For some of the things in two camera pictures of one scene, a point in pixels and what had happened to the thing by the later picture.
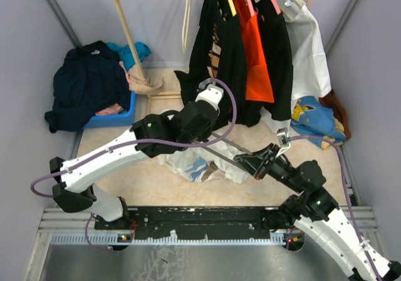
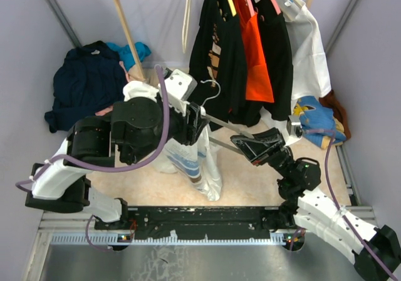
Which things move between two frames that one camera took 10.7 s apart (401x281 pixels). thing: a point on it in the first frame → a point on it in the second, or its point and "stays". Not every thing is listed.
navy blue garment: [88, 79] stays
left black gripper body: [205, 137] stays
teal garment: [125, 55] stays
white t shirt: [210, 159] → [199, 161]
